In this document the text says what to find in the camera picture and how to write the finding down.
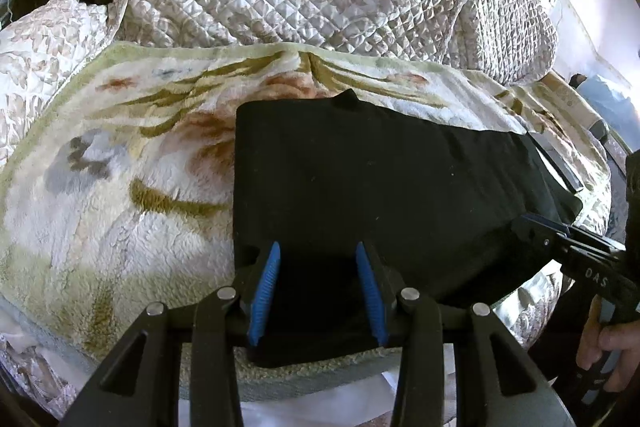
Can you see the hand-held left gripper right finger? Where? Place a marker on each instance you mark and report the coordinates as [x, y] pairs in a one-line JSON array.
[[372, 297]]

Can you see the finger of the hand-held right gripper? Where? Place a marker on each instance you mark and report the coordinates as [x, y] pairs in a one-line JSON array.
[[545, 227], [535, 242]]

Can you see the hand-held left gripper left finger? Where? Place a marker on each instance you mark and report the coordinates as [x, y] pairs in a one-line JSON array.
[[264, 292]]

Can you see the black pants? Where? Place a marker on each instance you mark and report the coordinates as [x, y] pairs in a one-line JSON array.
[[380, 187]]

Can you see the person's right hand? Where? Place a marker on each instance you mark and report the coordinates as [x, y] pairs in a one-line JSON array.
[[622, 347]]

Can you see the person's dark clothing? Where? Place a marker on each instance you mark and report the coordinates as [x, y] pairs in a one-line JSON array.
[[633, 192]]

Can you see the white plastic sheet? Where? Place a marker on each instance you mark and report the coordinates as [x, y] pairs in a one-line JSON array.
[[325, 407]]

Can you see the blue grey cloth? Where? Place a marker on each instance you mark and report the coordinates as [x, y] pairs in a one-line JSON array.
[[607, 102]]

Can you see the floral fleece blanket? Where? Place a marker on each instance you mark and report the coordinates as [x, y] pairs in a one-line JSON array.
[[125, 187]]

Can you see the white floral quilted cover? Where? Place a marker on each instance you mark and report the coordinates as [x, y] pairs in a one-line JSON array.
[[40, 57]]

